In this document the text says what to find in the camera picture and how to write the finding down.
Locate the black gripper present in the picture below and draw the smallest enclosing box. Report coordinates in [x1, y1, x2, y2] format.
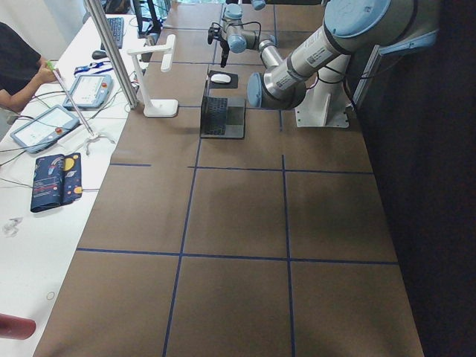
[217, 28, 229, 68]

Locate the white computer mouse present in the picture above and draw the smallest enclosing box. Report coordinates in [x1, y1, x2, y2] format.
[210, 73, 231, 84]

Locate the black mouse pad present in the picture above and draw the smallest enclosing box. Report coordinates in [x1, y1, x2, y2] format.
[208, 71, 239, 89]

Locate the grey laptop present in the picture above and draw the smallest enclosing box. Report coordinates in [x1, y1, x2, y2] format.
[200, 95, 245, 139]

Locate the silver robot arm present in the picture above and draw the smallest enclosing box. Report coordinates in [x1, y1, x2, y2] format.
[247, 0, 442, 109]
[208, 1, 276, 68]

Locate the black desk mouse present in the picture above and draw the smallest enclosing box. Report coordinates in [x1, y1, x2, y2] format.
[91, 50, 109, 60]

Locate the black keyboard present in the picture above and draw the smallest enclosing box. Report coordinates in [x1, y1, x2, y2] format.
[107, 17, 124, 49]

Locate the far teach pendant tablet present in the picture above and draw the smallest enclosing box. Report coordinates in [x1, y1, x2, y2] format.
[69, 74, 113, 110]

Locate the teach pendant tablet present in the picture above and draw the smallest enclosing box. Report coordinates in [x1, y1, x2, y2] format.
[69, 74, 113, 110]
[10, 105, 80, 154]

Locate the thin metal rod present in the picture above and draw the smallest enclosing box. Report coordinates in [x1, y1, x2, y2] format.
[45, 60, 116, 155]

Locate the near teach pendant tablet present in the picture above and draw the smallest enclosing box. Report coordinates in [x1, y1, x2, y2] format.
[10, 105, 80, 154]

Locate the person in black shirt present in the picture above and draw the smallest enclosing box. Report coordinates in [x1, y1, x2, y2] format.
[1, 22, 57, 112]

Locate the dark blue space pouch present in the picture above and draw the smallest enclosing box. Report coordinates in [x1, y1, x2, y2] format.
[30, 152, 83, 213]

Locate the red cylinder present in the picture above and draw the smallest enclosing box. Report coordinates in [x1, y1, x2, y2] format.
[0, 314, 36, 340]

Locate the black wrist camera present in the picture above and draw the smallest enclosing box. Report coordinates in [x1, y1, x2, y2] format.
[207, 22, 222, 45]

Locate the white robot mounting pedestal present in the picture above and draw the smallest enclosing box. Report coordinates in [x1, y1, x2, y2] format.
[295, 48, 353, 129]

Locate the aluminium frame post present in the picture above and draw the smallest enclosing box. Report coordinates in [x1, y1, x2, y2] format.
[84, 0, 138, 109]

